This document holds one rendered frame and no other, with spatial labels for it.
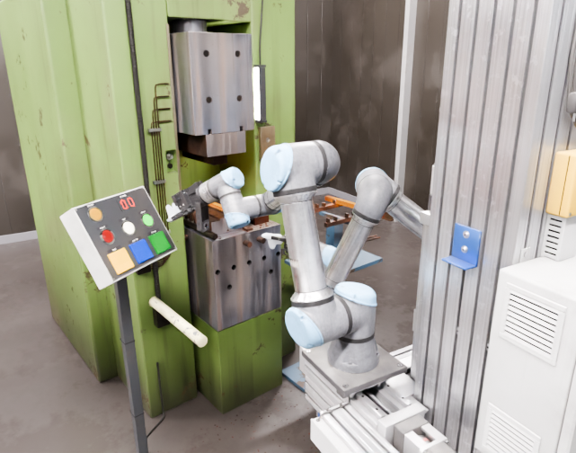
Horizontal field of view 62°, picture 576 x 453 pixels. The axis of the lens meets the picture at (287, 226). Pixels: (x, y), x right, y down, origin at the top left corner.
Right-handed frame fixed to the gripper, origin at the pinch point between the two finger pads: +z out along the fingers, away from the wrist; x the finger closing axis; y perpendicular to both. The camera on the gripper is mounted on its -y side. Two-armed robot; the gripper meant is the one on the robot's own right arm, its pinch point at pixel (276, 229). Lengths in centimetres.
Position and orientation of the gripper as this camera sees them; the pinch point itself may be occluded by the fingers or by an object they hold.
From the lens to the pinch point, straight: 196.8
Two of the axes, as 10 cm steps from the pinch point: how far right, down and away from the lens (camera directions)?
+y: 0.1, 9.5, 3.2
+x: 7.7, -2.1, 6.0
